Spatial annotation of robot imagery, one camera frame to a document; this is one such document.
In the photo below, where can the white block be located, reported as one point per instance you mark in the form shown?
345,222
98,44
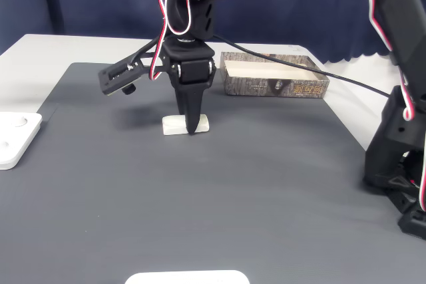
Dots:
173,126

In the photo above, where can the patterned cardboard box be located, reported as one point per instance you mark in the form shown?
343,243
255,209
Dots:
253,86

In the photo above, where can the grey table mat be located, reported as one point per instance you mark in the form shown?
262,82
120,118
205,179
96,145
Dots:
199,197

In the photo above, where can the white tray with round dimples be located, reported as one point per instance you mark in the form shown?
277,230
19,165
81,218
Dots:
16,137

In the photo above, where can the white rounded base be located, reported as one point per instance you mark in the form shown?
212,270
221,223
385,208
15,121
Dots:
186,278

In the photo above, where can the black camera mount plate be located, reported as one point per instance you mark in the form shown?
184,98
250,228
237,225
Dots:
114,79

